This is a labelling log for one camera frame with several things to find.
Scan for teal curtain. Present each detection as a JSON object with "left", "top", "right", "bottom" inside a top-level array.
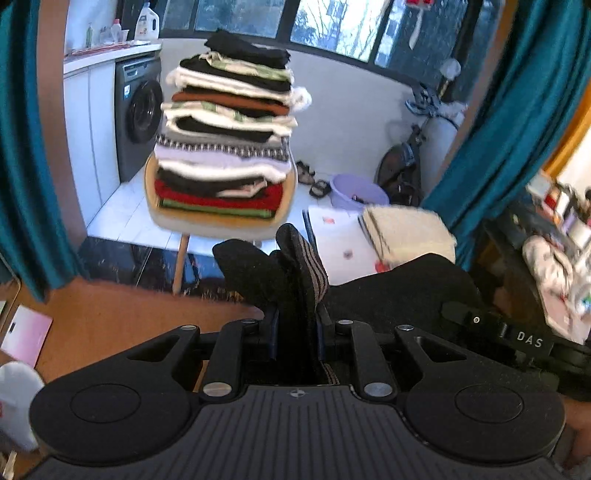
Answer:
[
  {"left": 0, "top": 0, "right": 86, "bottom": 303},
  {"left": 422, "top": 0, "right": 591, "bottom": 271}
]

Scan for cream folded towel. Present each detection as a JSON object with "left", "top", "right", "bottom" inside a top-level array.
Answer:
[{"left": 358, "top": 205, "right": 458, "bottom": 268}]

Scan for black desk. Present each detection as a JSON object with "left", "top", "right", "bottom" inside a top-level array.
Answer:
[{"left": 471, "top": 217, "right": 591, "bottom": 342}]

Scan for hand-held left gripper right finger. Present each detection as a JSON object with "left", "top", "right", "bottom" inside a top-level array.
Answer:
[{"left": 316, "top": 307, "right": 469, "bottom": 400}]

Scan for wooden chair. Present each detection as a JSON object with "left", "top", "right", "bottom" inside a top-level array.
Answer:
[{"left": 144, "top": 152, "right": 298, "bottom": 296}]

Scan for dark framed window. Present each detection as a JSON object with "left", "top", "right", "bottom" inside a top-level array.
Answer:
[{"left": 117, "top": 0, "right": 467, "bottom": 70}]

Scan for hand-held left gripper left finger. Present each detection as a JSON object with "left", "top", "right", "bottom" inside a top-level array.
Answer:
[{"left": 124, "top": 307, "right": 280, "bottom": 398}]

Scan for beige pouch bag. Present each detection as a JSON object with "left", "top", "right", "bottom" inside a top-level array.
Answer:
[{"left": 522, "top": 235, "right": 575, "bottom": 301}]

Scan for white detergent bottle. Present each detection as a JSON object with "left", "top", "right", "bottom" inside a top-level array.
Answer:
[{"left": 134, "top": 2, "right": 161, "bottom": 40}]

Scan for white counter cabinet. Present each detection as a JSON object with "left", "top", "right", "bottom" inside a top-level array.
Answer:
[{"left": 62, "top": 41, "right": 162, "bottom": 227}]

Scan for black pants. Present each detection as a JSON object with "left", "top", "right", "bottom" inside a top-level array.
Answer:
[{"left": 212, "top": 223, "right": 490, "bottom": 385}]

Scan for purple plastic basin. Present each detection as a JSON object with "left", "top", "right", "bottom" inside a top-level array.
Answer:
[{"left": 329, "top": 173, "right": 391, "bottom": 210}]

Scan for yellow curtain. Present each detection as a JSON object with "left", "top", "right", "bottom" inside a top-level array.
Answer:
[{"left": 545, "top": 106, "right": 591, "bottom": 178}]

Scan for stack of folded clothes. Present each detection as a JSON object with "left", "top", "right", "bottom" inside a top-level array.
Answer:
[{"left": 154, "top": 28, "right": 312, "bottom": 220}]

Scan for grey washing machine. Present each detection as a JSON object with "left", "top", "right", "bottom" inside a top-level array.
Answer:
[{"left": 113, "top": 55, "right": 164, "bottom": 183}]

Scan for person's right forearm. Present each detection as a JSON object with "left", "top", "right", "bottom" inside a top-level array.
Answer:
[{"left": 561, "top": 397, "right": 591, "bottom": 469}]

